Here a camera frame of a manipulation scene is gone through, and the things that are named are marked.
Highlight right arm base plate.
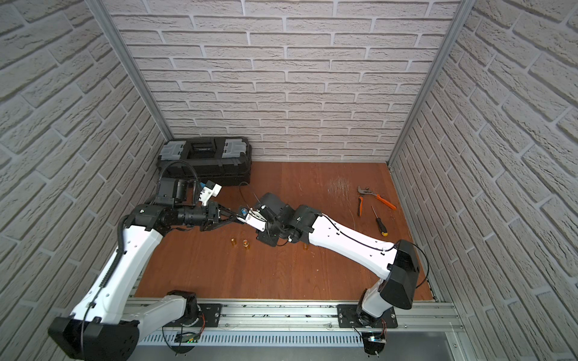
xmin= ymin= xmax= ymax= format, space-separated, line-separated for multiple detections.
xmin=337 ymin=304 xmax=398 ymax=329

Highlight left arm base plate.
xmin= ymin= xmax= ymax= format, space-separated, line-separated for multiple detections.
xmin=199 ymin=302 xmax=223 ymax=328

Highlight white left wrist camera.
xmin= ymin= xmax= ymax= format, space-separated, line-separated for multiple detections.
xmin=198 ymin=181 xmax=222 ymax=206

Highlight orange handled pliers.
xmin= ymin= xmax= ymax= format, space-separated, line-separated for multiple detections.
xmin=358 ymin=187 xmax=397 ymax=211

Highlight black orange screwdriver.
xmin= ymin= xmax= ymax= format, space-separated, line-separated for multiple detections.
xmin=371 ymin=207 xmax=388 ymax=237

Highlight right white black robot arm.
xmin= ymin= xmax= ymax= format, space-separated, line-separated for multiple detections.
xmin=245 ymin=193 xmax=420 ymax=325

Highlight black plastic toolbox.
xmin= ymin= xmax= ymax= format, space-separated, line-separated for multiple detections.
xmin=157 ymin=136 xmax=252 ymax=187

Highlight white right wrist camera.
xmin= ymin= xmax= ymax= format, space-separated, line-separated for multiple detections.
xmin=237 ymin=208 xmax=267 ymax=232

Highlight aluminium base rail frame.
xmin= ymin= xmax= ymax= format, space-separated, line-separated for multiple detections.
xmin=124 ymin=298 xmax=474 ymax=360

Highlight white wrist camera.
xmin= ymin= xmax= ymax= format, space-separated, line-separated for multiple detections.
xmin=198 ymin=181 xmax=222 ymax=206
xmin=237 ymin=208 xmax=267 ymax=232

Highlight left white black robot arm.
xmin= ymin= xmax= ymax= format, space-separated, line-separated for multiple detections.
xmin=48 ymin=168 xmax=265 ymax=360

